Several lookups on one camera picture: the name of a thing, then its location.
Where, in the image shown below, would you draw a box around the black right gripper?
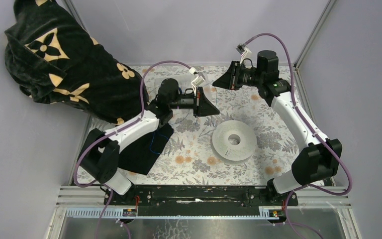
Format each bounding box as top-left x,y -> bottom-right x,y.
212,61 -> 264,91

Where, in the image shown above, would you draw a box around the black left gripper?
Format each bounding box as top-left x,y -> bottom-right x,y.
168,86 -> 219,117

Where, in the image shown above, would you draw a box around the blue cable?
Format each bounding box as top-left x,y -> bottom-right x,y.
145,77 -> 234,156

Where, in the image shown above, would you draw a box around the white perforated spool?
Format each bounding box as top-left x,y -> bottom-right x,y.
211,120 -> 257,165

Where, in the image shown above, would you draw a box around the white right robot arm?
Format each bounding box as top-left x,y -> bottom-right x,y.
213,50 -> 342,205

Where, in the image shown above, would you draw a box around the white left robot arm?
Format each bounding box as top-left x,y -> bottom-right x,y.
78,78 -> 220,205

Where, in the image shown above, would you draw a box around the black folded cloth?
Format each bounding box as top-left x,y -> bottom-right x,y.
118,124 -> 174,175

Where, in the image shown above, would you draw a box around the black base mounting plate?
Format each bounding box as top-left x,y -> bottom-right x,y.
104,185 -> 298,216

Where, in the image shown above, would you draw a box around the black patterned plush blanket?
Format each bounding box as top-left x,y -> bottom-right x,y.
4,0 -> 148,124

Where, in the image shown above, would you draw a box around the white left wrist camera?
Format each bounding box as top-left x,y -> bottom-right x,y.
189,67 -> 205,96

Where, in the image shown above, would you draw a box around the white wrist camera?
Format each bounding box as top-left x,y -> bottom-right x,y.
236,44 -> 252,66
189,67 -> 205,96

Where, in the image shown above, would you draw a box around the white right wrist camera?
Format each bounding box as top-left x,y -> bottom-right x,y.
236,44 -> 252,66

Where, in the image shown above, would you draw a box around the aluminium frame rails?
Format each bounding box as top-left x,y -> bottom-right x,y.
46,185 -> 361,239

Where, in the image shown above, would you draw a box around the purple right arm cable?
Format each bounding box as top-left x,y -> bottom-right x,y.
243,32 -> 355,239

